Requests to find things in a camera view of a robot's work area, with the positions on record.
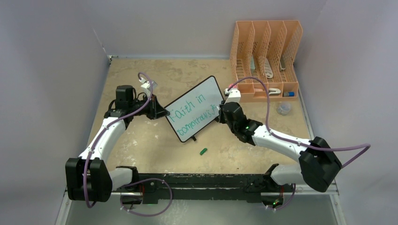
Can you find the clear small plastic jar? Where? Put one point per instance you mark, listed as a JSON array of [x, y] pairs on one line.
[[284, 108]]

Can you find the green marker cap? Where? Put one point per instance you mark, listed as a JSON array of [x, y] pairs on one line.
[[203, 151]]

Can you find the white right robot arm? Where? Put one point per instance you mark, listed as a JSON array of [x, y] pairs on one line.
[[316, 166]]

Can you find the grey tool in organizer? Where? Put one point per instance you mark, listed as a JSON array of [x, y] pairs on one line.
[[282, 65]]

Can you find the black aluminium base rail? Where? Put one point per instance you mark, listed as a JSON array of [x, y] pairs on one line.
[[251, 188]]

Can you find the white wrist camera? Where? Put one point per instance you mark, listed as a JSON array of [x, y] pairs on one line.
[[147, 87], [232, 95]]

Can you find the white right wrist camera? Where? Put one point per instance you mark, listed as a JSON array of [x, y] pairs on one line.
[[232, 95]]

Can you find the peach plastic file organizer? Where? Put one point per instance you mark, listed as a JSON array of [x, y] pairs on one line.
[[263, 54]]

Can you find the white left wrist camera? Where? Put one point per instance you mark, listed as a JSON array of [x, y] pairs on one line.
[[147, 87]]

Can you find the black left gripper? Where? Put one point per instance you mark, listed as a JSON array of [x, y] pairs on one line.
[[155, 110]]

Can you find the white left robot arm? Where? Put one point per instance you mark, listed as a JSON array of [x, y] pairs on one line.
[[87, 176]]

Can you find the blue capped item in organizer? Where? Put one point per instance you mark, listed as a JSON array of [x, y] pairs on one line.
[[289, 94]]

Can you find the white whiteboard black frame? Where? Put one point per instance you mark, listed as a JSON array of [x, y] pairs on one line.
[[195, 109]]

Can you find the white long tool in organizer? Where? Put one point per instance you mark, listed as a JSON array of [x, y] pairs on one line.
[[267, 69]]

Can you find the white stapler in organizer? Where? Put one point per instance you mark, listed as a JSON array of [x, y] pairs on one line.
[[274, 91]]

